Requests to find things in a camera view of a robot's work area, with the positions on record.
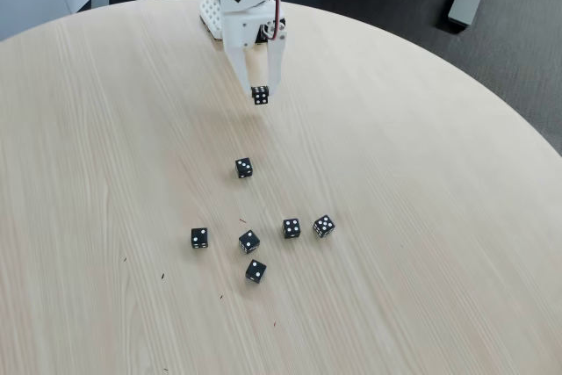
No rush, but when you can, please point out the black die showing three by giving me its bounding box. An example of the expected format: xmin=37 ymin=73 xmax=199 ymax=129
xmin=234 ymin=156 xmax=254 ymax=180

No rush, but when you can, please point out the black die showing five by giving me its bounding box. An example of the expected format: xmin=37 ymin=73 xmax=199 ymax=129
xmin=312 ymin=214 xmax=336 ymax=239

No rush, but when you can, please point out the black die showing two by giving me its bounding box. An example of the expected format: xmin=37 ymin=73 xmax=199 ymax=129
xmin=238 ymin=229 xmax=261 ymax=256
xmin=190 ymin=227 xmax=210 ymax=250

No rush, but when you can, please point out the black die showing six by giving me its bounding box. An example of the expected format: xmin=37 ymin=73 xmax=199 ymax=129
xmin=250 ymin=84 xmax=270 ymax=106

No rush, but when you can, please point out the black die showing four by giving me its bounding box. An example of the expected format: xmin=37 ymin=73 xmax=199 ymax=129
xmin=281 ymin=218 xmax=302 ymax=241

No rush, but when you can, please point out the black die showing one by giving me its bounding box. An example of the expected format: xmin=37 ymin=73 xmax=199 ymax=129
xmin=244 ymin=258 xmax=268 ymax=285

